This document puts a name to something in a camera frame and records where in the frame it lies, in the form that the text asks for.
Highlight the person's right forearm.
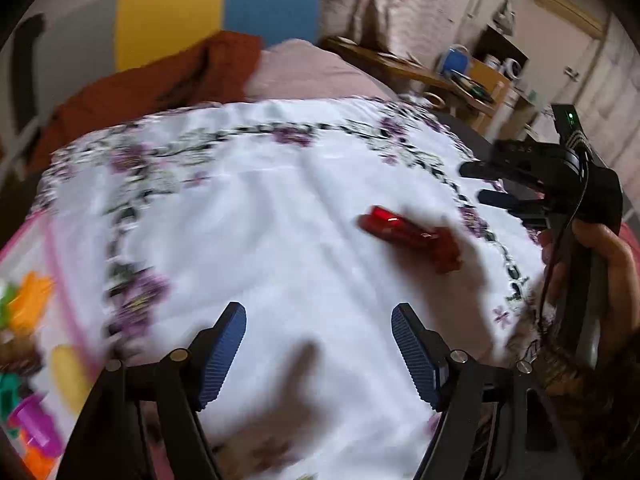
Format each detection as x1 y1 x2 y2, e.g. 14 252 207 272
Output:
537 310 640 480

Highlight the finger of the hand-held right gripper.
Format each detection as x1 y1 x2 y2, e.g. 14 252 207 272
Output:
459 161 543 191
477 189 551 226

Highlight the red translucent cylinder toy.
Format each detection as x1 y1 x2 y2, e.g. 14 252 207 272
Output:
357 205 436 247

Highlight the wooden desk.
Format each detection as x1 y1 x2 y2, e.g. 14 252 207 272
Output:
325 35 497 117

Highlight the person's right hand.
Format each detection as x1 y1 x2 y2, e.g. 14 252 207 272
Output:
540 221 640 332

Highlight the yellow plastic toy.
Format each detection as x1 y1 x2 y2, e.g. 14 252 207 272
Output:
50 344 94 416

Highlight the blue white metal chair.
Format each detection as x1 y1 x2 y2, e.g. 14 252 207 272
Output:
440 45 472 77

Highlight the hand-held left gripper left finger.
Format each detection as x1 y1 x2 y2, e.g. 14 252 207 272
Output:
55 301 247 480

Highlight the pink-rimmed white box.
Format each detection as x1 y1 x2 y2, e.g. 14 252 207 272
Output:
0 210 117 480

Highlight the beige curtain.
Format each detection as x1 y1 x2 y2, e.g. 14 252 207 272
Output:
165 0 506 58

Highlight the small wooden cabinet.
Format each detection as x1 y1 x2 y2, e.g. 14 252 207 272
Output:
467 57 516 112

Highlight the orange pink plastic toy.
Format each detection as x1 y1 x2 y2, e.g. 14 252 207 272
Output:
22 442 59 479

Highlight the white air conditioner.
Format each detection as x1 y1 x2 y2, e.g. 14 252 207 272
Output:
535 0 607 39

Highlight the rust red jacket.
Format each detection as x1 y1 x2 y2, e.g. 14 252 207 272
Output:
37 30 264 162

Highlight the black monitor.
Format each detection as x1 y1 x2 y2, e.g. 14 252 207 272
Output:
472 25 530 67

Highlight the white floral tablecloth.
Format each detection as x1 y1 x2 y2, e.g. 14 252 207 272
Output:
35 95 557 480

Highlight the grey yellow blue chair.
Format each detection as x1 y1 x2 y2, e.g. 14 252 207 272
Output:
0 0 321 181

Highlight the light green plastic toy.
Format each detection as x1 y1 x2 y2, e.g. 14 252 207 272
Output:
0 282 19 322

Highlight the pink blanket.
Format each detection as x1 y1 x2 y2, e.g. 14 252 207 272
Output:
245 40 401 107

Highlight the black cable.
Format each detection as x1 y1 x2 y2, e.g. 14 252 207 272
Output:
542 150 590 322

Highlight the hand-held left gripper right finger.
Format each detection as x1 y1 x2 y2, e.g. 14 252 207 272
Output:
391 304 576 480

